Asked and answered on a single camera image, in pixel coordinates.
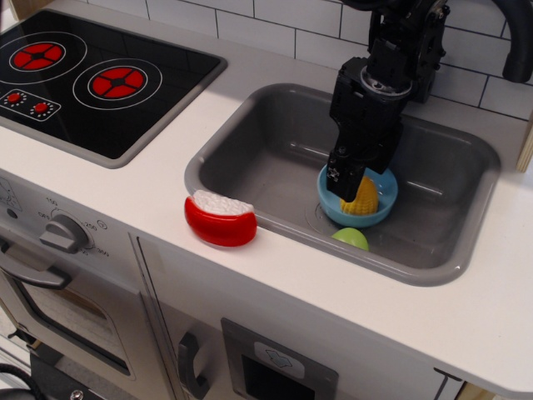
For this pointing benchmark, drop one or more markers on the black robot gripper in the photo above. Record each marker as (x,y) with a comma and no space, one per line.
(369,96)

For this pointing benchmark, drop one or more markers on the yellow toy corn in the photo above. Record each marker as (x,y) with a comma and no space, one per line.
(366,201)

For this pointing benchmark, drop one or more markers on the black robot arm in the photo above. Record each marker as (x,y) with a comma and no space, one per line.
(416,25)

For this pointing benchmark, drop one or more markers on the light blue plastic bowl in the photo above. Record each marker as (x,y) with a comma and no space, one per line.
(387,191)

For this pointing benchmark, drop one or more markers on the grey toy sink basin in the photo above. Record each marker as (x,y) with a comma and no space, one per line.
(269,154)

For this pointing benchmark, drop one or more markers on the green toy ball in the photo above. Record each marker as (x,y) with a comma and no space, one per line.
(353,237)

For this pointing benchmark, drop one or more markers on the red white toy sushi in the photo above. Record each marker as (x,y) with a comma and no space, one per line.
(220,220)

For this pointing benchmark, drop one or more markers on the black faucet spout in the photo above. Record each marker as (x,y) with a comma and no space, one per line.
(518,14)

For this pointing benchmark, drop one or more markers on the grey dishwasher panel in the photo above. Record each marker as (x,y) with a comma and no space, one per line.
(263,369)

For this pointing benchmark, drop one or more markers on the black toy stovetop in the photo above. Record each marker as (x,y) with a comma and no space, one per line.
(97,92)

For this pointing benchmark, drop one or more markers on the grey oven knob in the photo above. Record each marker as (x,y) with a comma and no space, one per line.
(64,234)

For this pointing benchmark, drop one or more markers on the toy oven door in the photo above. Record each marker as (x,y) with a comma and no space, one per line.
(97,324)

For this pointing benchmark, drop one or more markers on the grey cabinet door handle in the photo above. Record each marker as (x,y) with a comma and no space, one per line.
(194,385)

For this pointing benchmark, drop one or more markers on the grey oven door handle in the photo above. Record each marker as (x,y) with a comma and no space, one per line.
(27,269)

